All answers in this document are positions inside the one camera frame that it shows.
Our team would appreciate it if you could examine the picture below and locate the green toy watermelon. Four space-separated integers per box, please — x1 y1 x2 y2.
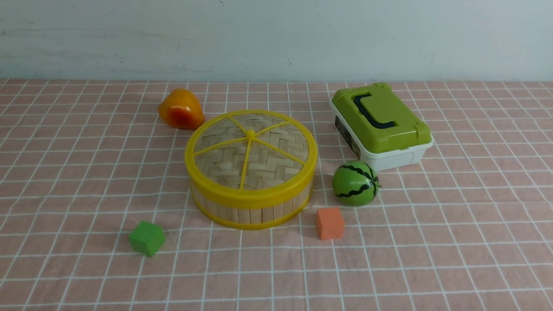
332 161 381 207

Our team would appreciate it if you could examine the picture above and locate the orange foam cube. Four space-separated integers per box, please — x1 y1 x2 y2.
315 207 344 241

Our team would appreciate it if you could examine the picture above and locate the orange toy mango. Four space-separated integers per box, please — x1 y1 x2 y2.
158 88 205 130

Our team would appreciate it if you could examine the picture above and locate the green lidded white storage box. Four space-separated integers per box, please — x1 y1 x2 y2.
331 83 434 172

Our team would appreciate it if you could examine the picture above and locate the green foam cube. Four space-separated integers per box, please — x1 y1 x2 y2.
128 220 165 257

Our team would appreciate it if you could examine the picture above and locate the pink checkered tablecloth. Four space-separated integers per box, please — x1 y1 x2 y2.
0 79 553 311

